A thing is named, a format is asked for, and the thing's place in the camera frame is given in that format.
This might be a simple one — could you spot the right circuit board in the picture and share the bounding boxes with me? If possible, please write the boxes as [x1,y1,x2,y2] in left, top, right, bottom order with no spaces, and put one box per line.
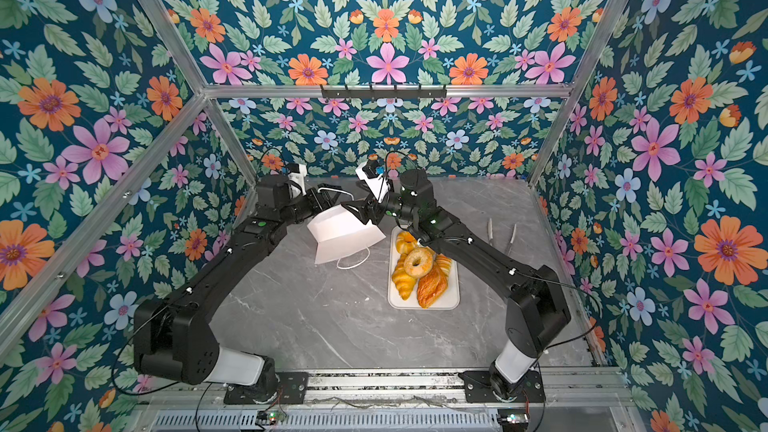
[497,409,530,431]

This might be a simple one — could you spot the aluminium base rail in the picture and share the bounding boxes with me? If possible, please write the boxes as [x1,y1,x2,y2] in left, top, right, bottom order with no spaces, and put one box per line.
[137,366,635,412]

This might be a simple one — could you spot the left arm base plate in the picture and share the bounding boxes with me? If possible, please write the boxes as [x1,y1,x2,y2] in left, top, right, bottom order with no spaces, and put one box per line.
[224,372,310,405]

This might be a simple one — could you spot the black hook rail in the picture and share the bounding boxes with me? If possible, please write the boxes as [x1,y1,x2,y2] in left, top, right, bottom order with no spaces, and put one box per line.
[320,85,448,100]

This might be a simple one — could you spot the fake croissant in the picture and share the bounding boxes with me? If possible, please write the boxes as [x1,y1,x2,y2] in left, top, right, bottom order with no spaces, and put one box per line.
[391,255,417,300]

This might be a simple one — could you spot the metal tongs on table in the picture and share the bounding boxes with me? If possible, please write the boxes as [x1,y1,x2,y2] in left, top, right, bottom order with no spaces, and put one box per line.
[486,217,518,256]

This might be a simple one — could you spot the circuit board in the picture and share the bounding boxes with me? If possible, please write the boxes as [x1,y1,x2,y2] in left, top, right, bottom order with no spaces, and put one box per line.
[256,410,287,427]
[497,409,530,431]

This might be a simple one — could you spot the red white paper bag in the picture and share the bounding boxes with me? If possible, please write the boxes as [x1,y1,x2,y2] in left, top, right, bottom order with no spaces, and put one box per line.
[307,185,385,265]

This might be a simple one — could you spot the orange fake pretzel bread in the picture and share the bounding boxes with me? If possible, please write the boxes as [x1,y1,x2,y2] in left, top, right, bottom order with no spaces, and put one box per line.
[417,268,448,309]

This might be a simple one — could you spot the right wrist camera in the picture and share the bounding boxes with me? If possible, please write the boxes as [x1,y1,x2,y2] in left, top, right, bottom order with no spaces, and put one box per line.
[355,159,390,203]

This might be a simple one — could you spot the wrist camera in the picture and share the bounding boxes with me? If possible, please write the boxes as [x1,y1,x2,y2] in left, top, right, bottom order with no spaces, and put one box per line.
[286,163,308,198]
[355,159,390,203]

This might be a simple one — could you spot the ring shaped fake bread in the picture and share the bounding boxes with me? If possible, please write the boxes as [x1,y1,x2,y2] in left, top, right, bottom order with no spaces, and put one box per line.
[395,231,418,255]

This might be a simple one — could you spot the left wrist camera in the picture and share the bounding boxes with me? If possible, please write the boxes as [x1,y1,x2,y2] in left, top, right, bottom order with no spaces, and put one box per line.
[286,163,308,198]

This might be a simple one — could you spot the left circuit board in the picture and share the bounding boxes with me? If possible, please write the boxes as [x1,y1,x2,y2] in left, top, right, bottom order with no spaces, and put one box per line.
[256,410,287,427]

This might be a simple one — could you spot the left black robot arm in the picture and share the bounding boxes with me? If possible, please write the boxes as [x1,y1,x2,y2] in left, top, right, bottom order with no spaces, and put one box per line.
[133,175,340,401]

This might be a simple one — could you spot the white rectangular tray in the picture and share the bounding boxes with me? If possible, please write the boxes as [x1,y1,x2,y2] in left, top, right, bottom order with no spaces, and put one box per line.
[387,227,460,310]

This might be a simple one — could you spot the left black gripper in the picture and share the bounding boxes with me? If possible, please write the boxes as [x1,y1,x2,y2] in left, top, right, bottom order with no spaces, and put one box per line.
[275,180,341,227]

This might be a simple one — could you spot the long ridged fake bread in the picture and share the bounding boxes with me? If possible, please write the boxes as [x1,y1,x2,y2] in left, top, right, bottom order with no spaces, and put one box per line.
[433,254,453,277]

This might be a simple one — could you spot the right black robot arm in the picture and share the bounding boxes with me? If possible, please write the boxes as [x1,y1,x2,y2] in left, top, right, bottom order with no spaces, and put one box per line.
[343,160,571,401]

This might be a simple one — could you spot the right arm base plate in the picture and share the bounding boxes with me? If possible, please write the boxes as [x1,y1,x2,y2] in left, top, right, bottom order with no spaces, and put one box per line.
[458,370,546,404]

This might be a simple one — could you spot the pale fake bagel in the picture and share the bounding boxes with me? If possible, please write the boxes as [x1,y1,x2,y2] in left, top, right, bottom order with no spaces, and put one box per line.
[403,247,434,279]

